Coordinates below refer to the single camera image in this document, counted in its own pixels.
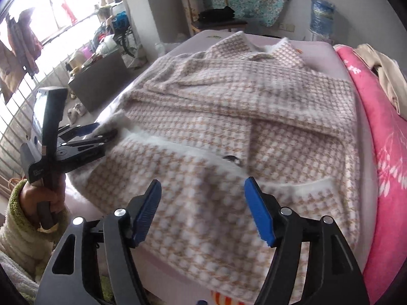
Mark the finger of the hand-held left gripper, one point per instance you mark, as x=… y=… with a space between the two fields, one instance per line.
x=89 y=152
x=86 y=128

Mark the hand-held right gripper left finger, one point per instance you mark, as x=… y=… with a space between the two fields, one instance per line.
x=146 y=213

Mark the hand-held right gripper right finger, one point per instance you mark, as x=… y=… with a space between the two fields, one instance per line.
x=259 y=209

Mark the beige white houndstooth coat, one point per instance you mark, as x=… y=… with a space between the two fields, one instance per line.
x=206 y=117

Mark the person's left forearm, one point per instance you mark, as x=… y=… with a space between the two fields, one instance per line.
x=19 y=235

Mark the person's left hand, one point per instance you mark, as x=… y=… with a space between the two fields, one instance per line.
x=30 y=197

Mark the white shoe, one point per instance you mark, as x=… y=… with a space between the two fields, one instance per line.
x=73 y=116
x=81 y=109

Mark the dark board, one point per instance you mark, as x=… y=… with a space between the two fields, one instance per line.
x=101 y=82

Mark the pink plastic container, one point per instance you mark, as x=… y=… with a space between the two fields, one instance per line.
x=86 y=52

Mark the brown hanging jacket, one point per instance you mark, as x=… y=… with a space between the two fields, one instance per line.
x=27 y=41

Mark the white bag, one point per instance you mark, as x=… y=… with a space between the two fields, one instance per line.
x=105 y=44

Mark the red hanging cloth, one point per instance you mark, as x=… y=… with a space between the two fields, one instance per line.
x=70 y=12

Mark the blue bicycle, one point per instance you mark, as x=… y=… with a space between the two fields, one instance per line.
x=122 y=22

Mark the pink printed bed sheet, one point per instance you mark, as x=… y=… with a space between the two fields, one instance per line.
x=367 y=171

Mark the pink floral blanket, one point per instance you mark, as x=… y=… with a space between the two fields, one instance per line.
x=391 y=165

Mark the white floral storage box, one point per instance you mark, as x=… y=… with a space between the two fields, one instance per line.
x=186 y=9

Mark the wooden chair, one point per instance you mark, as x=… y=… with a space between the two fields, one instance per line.
x=219 y=24

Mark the black bag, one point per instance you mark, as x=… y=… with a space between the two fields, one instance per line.
x=217 y=12

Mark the white water dispenser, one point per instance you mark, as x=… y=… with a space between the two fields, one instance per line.
x=314 y=37

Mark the beige clothing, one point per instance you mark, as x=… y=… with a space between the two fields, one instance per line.
x=391 y=79

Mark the blue water bottle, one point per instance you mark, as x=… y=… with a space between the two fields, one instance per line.
x=321 y=16

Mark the wall socket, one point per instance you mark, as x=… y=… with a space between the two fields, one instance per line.
x=286 y=27

